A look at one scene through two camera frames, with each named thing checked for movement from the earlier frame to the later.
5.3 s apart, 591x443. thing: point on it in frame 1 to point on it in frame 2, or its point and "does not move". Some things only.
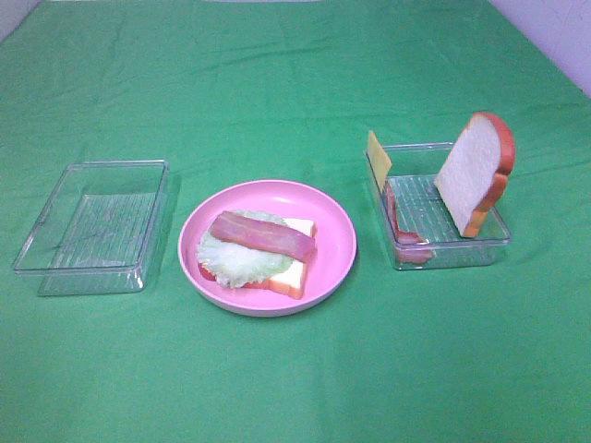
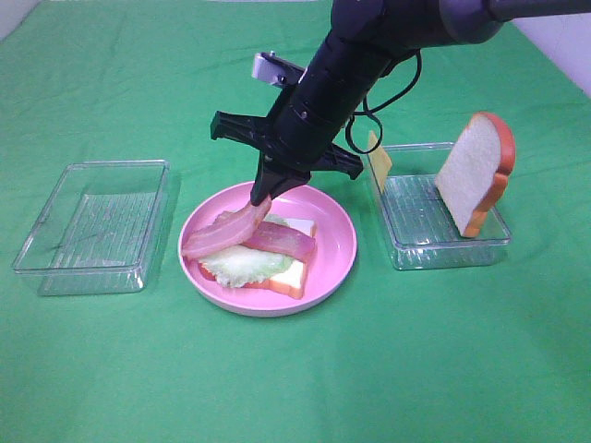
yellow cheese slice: [379, 158] does not move
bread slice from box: [291, 281] does not move
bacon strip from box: [410, 246] to [228, 228]
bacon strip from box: [262, 234] does not move
